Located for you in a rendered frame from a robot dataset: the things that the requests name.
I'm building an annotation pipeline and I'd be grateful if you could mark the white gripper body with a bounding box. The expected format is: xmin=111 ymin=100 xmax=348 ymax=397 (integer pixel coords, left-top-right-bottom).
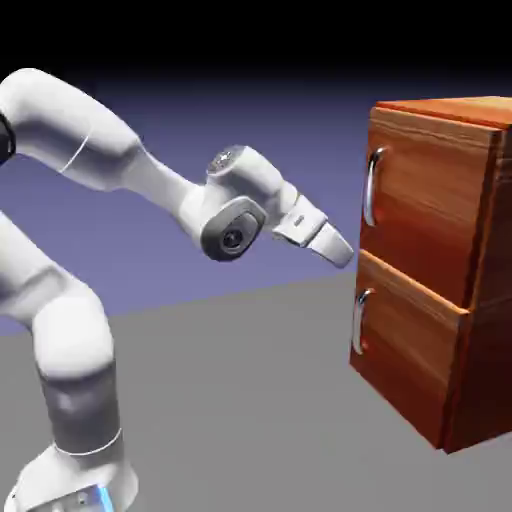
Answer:
xmin=309 ymin=221 xmax=356 ymax=270

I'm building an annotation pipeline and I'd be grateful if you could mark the large wooden cabinet door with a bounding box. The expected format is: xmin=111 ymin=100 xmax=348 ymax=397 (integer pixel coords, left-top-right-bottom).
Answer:
xmin=358 ymin=106 xmax=504 ymax=310

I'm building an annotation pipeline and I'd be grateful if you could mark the small wooden cabinet door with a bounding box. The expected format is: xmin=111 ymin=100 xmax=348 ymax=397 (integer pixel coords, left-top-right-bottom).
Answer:
xmin=348 ymin=249 xmax=471 ymax=452

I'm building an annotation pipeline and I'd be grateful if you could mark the reddish wooden cabinet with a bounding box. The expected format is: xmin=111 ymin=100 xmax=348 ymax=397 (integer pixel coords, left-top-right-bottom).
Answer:
xmin=348 ymin=95 xmax=512 ymax=455

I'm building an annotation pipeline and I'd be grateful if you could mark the long curved silver handle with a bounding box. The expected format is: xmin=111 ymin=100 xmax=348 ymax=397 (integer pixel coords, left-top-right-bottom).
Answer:
xmin=362 ymin=146 xmax=389 ymax=228

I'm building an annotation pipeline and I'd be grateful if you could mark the short curved silver handle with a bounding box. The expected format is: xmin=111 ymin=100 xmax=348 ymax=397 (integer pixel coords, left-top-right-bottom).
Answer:
xmin=351 ymin=288 xmax=376 ymax=356

